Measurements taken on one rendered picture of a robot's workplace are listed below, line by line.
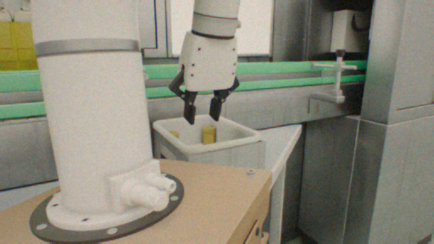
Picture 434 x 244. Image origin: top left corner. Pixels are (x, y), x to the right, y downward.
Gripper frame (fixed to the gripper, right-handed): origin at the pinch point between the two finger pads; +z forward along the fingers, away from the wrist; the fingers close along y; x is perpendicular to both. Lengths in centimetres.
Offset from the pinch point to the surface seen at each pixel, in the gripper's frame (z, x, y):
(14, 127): 4.9, -10.9, 32.2
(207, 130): 10.4, -8.5, -6.8
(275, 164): 12.8, 6.2, -17.6
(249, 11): -14, -44, -39
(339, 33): -9, -40, -87
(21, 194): 15.8, -5.3, 32.7
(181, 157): 5.6, 5.7, 6.3
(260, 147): 4.9, 8.4, -9.3
